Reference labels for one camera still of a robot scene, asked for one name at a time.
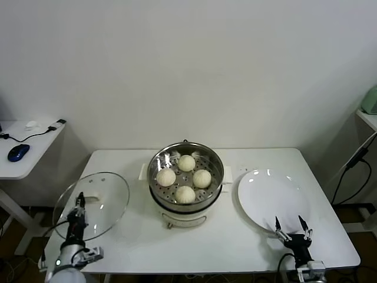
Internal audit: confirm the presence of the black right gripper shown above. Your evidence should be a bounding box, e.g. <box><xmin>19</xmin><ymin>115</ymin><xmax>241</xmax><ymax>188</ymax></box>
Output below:
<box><xmin>273</xmin><ymin>215</ymin><xmax>314</xmax><ymax>264</ymax></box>

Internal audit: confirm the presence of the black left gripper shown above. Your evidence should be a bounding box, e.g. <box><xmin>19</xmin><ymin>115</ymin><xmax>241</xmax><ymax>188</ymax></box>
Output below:
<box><xmin>66</xmin><ymin>192</ymin><xmax>90</xmax><ymax>245</ymax></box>

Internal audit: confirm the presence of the glass pot lid cream handle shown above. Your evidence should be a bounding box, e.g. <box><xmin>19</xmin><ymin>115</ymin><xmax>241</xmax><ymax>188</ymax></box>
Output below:
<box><xmin>52</xmin><ymin>172</ymin><xmax>130</xmax><ymax>241</ymax></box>

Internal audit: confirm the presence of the white steamed baozi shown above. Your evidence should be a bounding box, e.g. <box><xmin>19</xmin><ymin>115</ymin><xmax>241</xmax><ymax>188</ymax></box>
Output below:
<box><xmin>156</xmin><ymin>169</ymin><xmax>177</xmax><ymax>187</ymax></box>
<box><xmin>177</xmin><ymin>154</ymin><xmax>196</xmax><ymax>172</ymax></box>
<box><xmin>192</xmin><ymin>169</ymin><xmax>213</xmax><ymax>189</ymax></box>
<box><xmin>174</xmin><ymin>185</ymin><xmax>196</xmax><ymax>204</ymax></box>

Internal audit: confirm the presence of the stainless steel steamer basket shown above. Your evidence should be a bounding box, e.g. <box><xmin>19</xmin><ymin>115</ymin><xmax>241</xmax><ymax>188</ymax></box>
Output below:
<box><xmin>137</xmin><ymin>142</ymin><xmax>233</xmax><ymax>207</ymax></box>

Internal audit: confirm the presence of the large white plate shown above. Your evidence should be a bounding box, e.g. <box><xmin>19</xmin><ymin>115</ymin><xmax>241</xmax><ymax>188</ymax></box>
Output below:
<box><xmin>237</xmin><ymin>169</ymin><xmax>311</xmax><ymax>236</ymax></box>

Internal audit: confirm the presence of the white side desk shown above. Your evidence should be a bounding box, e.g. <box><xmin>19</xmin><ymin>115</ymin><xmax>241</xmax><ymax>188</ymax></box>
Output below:
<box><xmin>0</xmin><ymin>120</ymin><xmax>89</xmax><ymax>257</ymax></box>

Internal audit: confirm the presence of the blue computer mouse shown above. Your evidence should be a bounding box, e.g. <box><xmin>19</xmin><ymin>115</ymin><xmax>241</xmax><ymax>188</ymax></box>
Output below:
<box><xmin>7</xmin><ymin>144</ymin><xmax>31</xmax><ymax>162</ymax></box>

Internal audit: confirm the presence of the cream electric cooker base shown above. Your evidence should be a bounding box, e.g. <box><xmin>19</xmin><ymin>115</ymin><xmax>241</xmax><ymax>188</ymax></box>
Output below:
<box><xmin>148</xmin><ymin>183</ymin><xmax>230</xmax><ymax>229</ymax></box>

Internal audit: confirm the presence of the white shelf desk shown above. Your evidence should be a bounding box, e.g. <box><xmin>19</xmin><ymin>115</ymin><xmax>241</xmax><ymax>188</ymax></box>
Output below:
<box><xmin>355</xmin><ymin>108</ymin><xmax>377</xmax><ymax>233</ymax></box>

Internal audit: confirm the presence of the mint green appliance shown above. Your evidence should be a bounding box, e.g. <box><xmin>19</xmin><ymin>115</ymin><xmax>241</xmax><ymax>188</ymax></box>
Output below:
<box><xmin>361</xmin><ymin>84</ymin><xmax>377</xmax><ymax>115</ymax></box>

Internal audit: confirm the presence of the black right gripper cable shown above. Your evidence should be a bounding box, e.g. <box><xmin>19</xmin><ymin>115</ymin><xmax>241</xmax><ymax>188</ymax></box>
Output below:
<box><xmin>277</xmin><ymin>252</ymin><xmax>297</xmax><ymax>283</ymax></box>

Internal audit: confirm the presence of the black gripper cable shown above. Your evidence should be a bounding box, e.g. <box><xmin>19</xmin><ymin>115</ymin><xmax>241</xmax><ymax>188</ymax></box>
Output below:
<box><xmin>277</xmin><ymin>252</ymin><xmax>297</xmax><ymax>283</ymax></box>
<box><xmin>38</xmin><ymin>220</ymin><xmax>73</xmax><ymax>271</ymax></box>

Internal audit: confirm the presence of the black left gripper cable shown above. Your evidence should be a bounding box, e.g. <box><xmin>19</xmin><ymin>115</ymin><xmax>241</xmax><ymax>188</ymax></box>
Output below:
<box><xmin>38</xmin><ymin>220</ymin><xmax>73</xmax><ymax>271</ymax></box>

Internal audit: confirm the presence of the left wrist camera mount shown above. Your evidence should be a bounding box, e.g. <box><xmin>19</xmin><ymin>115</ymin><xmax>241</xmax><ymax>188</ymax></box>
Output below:
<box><xmin>77</xmin><ymin>246</ymin><xmax>104</xmax><ymax>265</ymax></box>

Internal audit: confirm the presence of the black adapter cable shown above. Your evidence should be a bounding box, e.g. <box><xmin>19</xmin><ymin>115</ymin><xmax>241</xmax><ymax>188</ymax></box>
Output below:
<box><xmin>0</xmin><ymin>119</ymin><xmax>66</xmax><ymax>142</ymax></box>

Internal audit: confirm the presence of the white floor cable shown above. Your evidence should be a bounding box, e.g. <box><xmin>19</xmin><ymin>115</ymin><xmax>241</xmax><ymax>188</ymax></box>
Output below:
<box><xmin>0</xmin><ymin>256</ymin><xmax>37</xmax><ymax>283</ymax></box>

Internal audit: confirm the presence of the black hanging power cable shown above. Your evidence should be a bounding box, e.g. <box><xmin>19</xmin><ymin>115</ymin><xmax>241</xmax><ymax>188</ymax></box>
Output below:
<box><xmin>331</xmin><ymin>146</ymin><xmax>372</xmax><ymax>207</ymax></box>

